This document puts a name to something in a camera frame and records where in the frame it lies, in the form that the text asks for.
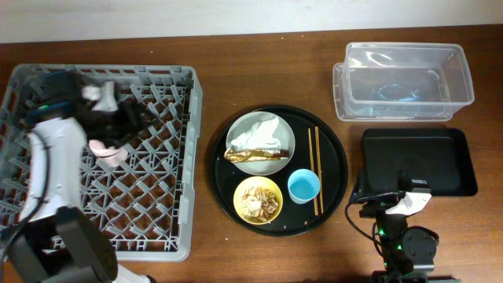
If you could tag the round black serving tray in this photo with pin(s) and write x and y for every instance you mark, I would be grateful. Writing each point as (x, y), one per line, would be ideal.
(224, 176)

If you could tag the wooden chopstick left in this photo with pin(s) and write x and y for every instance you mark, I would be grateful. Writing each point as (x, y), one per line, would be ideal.
(313, 179)

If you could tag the yellow bowl with food scraps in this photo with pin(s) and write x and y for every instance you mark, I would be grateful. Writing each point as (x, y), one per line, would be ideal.
(258, 200)

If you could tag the gold foil wrapper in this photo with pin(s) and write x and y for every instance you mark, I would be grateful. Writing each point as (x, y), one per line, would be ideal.
(254, 155)

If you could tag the clear plastic bin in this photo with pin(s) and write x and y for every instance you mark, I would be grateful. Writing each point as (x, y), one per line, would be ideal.
(401, 82)

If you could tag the wooden chopstick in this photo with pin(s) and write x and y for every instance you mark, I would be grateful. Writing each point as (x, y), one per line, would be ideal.
(313, 179)
(319, 169)

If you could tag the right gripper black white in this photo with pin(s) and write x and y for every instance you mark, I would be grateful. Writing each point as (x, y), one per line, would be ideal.
(382, 196)

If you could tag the grey ceramic plate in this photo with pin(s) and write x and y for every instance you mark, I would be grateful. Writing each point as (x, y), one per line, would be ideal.
(283, 133)

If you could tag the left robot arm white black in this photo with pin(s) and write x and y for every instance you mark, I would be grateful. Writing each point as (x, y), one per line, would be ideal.
(53, 240)

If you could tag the blue cup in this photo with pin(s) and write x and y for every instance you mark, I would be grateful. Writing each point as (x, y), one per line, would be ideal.
(299, 187)

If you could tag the grey plastic dishwasher rack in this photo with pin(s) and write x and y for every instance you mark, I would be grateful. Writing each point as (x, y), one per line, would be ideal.
(145, 204)

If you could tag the wooden chopstick right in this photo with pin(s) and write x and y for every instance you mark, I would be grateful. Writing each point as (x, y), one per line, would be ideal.
(319, 169)

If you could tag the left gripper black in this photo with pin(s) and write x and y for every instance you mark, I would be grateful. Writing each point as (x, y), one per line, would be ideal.
(128, 118)

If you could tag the pink cup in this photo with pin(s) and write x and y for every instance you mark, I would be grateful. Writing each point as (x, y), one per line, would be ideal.
(110, 156)

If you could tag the black rectangular tray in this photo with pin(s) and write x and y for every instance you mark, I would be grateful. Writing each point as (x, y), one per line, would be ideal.
(438, 156)

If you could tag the crumpled white napkin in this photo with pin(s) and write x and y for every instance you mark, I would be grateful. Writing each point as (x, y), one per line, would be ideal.
(255, 133)

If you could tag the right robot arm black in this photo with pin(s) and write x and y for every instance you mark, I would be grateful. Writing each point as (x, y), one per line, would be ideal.
(408, 252)

